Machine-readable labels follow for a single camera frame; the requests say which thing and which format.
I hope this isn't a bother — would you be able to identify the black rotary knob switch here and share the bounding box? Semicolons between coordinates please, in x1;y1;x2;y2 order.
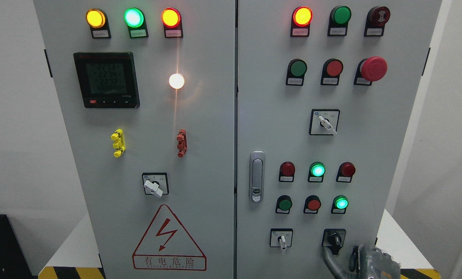
322;229;346;255

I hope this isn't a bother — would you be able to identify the red terminal block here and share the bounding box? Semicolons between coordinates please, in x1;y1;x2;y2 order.
176;129;188;158

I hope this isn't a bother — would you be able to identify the dark red indicator left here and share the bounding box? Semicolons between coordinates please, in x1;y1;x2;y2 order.
279;161;295;183

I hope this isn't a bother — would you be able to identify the dark red indicator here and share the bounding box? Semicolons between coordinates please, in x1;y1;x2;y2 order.
336;161;356;183
279;161;295;183

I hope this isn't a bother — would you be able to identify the white lit indicator light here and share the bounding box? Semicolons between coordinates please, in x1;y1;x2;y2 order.
169;73;185;90

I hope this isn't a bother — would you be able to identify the green push button lower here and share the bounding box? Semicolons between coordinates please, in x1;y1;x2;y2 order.
275;195;292;214

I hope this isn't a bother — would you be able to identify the green push button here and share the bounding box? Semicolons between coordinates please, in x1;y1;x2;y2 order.
275;195;292;214
286;59;307;86

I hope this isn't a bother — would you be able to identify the green lit indicator middle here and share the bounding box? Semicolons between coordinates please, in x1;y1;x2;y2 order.
308;161;325;183

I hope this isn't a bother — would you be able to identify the green push button upper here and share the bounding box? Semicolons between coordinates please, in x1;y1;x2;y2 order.
286;59;307;86

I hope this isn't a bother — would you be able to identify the grey left cabinet door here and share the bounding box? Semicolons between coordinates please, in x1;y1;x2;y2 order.
34;0;235;279

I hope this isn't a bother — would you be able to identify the grey cabinet door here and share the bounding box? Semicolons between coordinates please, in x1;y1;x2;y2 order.
237;0;442;279
34;0;235;279

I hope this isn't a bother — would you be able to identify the red push button lower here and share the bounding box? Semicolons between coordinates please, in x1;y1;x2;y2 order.
303;195;322;214

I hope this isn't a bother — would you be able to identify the red push button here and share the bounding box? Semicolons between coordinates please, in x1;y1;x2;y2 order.
303;195;322;214
320;59;344;86

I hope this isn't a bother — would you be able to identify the grey right cabinet door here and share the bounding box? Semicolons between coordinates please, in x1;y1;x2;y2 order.
237;0;442;279

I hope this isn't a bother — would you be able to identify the yellow terminal block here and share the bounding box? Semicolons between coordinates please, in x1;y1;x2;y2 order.
111;129;126;158

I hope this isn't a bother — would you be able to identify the dark red indicator right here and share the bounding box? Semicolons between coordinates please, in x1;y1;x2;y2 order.
336;161;356;183

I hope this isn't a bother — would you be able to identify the red push button upper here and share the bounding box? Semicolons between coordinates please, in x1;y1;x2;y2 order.
320;59;344;86

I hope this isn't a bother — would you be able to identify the red electrical hazard warning sticker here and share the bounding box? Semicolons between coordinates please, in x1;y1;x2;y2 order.
132;204;207;271

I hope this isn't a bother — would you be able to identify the green lit button lower right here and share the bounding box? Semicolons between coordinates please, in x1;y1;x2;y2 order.
331;195;349;214

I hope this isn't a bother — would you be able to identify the red-orange indicator light left door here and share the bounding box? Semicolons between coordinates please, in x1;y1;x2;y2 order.
161;7;183;38

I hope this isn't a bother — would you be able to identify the red-orange indicator light door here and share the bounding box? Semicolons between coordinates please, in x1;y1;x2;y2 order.
161;7;183;38
291;6;313;37

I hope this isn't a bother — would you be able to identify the black digital power meter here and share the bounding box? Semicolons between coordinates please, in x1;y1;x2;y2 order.
73;52;139;109

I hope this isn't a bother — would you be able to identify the red-orange indicator light right door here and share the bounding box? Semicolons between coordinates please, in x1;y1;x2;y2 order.
291;6;313;37

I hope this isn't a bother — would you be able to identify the green lit indicator light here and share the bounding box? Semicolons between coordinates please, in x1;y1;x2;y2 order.
124;7;149;38

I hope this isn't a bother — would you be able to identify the red emergency stop mushroom button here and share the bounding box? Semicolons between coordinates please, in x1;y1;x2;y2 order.
353;56;388;86

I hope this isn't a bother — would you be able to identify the green unlit top indicator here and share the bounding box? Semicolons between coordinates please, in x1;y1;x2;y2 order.
328;6;352;36

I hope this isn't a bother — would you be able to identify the yellow indicator light top left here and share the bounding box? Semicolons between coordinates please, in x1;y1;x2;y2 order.
85;8;111;39

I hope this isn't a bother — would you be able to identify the dark red buzzer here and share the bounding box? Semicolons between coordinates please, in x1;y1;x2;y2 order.
364;6;391;37

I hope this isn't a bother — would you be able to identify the white platform with hazard stripes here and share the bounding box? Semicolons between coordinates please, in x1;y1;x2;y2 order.
36;211;441;279

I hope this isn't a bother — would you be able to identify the black box lower left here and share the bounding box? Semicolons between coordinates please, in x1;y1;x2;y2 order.
0;214;33;279

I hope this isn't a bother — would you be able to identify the silver door handle lock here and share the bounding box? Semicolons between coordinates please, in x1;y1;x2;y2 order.
249;151;266;203

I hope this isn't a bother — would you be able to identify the white-handled selector switch left door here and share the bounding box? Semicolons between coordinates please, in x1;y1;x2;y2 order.
142;172;170;198

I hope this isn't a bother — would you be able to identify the white-handled selector switch upper right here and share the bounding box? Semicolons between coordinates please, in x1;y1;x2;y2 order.
309;109;340;136

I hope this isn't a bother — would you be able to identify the small white selector switch bottom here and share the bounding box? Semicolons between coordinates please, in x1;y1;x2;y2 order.
269;228;294;251

